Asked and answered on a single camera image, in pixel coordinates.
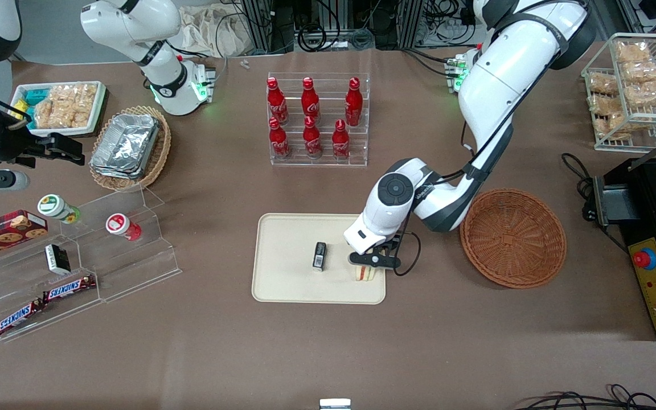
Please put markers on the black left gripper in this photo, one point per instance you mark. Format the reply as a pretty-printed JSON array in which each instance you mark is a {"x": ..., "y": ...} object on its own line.
[{"x": 394, "y": 244}]

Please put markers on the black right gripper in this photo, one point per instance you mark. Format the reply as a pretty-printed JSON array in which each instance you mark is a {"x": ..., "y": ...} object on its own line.
[{"x": 10, "y": 146}]

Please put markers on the triangular sandwich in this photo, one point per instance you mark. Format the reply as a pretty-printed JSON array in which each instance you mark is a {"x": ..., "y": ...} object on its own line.
[{"x": 364, "y": 274}]

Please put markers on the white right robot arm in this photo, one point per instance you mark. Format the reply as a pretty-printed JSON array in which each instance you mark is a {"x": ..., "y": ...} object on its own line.
[{"x": 164, "y": 77}]

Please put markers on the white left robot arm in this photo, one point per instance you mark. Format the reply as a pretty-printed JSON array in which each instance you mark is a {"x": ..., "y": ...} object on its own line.
[{"x": 493, "y": 97}]

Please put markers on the white rectangular snack tray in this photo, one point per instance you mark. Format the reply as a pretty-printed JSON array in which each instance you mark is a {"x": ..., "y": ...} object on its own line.
[{"x": 97, "y": 108}]

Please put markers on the light wicker basket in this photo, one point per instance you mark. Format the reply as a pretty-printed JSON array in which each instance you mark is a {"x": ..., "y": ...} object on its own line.
[{"x": 160, "y": 159}]

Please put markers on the cream plastic tray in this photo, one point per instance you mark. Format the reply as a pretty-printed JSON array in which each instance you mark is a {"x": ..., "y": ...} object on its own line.
[{"x": 288, "y": 267}]

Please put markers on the brown wicker basket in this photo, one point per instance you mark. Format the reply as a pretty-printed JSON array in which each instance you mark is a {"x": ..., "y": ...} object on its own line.
[{"x": 513, "y": 239}]

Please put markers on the bagged rice crackers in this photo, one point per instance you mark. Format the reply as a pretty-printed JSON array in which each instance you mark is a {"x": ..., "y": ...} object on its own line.
[
  {"x": 80, "y": 99},
  {"x": 49, "y": 114}
]

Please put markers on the green cup with sunflower lid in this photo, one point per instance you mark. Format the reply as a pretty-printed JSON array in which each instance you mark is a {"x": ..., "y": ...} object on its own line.
[{"x": 54, "y": 206}]

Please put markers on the stacked aluminium foil trays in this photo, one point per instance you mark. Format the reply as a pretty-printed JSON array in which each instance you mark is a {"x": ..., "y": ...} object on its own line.
[{"x": 126, "y": 145}]

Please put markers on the yellow snack pack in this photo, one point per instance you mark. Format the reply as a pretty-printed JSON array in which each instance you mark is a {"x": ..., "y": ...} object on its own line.
[{"x": 20, "y": 110}]

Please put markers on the teal snack pack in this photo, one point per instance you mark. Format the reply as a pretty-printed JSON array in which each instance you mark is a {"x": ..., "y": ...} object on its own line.
[{"x": 35, "y": 95}]

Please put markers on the small black packet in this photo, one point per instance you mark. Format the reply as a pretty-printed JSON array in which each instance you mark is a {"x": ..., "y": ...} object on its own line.
[{"x": 320, "y": 256}]

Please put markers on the red cup with white lid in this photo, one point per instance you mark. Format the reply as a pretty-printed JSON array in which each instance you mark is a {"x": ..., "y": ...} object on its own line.
[{"x": 120, "y": 225}]

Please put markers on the clear acrylic bottle rack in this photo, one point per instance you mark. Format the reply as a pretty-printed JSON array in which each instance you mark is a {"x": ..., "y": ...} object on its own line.
[{"x": 325, "y": 162}]

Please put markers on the red cookie box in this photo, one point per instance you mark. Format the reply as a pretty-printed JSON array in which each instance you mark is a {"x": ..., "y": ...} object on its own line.
[{"x": 3, "y": 233}]

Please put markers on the small black and white box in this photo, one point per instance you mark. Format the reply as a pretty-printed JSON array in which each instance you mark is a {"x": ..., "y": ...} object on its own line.
[{"x": 57, "y": 259}]

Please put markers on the red cola bottle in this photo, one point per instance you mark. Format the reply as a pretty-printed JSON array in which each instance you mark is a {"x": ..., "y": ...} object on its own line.
[
  {"x": 276, "y": 102},
  {"x": 278, "y": 141},
  {"x": 353, "y": 102},
  {"x": 312, "y": 139},
  {"x": 310, "y": 102},
  {"x": 340, "y": 142}
]

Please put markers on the snickers chocolate bar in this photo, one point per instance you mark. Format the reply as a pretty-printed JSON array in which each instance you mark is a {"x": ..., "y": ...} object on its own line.
[
  {"x": 69, "y": 288},
  {"x": 17, "y": 317}
]

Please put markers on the small white device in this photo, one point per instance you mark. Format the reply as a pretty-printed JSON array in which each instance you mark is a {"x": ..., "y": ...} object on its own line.
[{"x": 335, "y": 404}]

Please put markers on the beige cloth bag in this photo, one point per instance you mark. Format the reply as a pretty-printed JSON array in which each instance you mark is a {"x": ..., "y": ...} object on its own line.
[{"x": 214, "y": 28}]

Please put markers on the small grey table clip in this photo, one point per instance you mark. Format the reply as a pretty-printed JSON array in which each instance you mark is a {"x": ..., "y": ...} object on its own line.
[{"x": 244, "y": 64}]

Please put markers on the bagged fried snack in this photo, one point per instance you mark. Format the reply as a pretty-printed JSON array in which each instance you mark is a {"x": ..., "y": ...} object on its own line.
[
  {"x": 604, "y": 105},
  {"x": 618, "y": 122},
  {"x": 633, "y": 51},
  {"x": 647, "y": 93},
  {"x": 602, "y": 83}
]

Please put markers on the black warming appliance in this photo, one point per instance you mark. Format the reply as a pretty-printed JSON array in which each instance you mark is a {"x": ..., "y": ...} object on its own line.
[{"x": 647, "y": 193}]

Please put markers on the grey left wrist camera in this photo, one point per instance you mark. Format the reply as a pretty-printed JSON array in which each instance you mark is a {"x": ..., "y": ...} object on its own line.
[{"x": 374, "y": 260}]

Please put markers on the aluminium frame post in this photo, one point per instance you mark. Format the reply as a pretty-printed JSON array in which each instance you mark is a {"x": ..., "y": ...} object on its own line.
[
  {"x": 262, "y": 25},
  {"x": 410, "y": 23}
]

